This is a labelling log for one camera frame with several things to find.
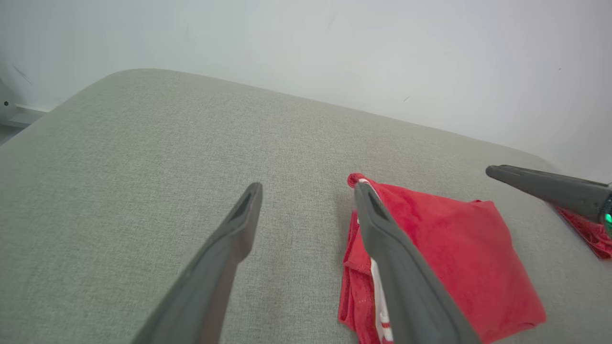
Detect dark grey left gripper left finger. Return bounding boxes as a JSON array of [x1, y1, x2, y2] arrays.
[[131, 182, 264, 344]]

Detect red basketball jersey white sleeves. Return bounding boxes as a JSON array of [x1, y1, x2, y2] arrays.
[[338, 172, 547, 344]]

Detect red shorts with white stripe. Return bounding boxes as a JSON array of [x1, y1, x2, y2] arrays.
[[554, 204, 612, 260]]

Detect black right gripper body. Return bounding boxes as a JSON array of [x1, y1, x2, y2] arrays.
[[603, 191, 612, 240]]

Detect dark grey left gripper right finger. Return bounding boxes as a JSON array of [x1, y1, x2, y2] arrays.
[[353, 181, 481, 344]]

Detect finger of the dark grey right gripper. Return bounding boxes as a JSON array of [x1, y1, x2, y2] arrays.
[[485, 164, 612, 222]]

